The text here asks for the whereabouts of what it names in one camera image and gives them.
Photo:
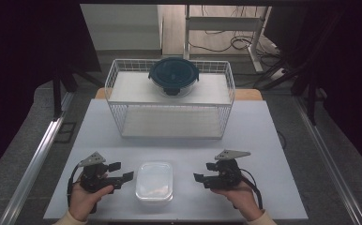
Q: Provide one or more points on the round container with blue lid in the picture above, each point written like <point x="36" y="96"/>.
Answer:
<point x="173" y="73"/>

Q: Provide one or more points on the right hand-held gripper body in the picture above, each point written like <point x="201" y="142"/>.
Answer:
<point x="227" y="175"/>

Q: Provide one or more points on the aluminium rail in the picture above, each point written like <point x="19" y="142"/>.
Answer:
<point x="35" y="162"/>
<point x="329" y="162"/>

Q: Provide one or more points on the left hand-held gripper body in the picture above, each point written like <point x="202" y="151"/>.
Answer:
<point x="93" y="175"/>

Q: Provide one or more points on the white rectangular plastic container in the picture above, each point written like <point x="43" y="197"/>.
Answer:
<point x="154" y="182"/>

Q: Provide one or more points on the black stand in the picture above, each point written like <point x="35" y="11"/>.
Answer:
<point x="310" y="100"/>
<point x="57" y="93"/>

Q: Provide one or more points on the person's left hand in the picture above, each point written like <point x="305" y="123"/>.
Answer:
<point x="82" y="200"/>

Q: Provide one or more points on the white metal desk frame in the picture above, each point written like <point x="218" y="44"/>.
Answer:
<point x="223" y="23"/>

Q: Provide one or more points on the person's right hand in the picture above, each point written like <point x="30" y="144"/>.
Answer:
<point x="241" y="200"/>

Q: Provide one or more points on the wooden table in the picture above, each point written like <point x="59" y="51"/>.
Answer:
<point x="248" y="94"/>

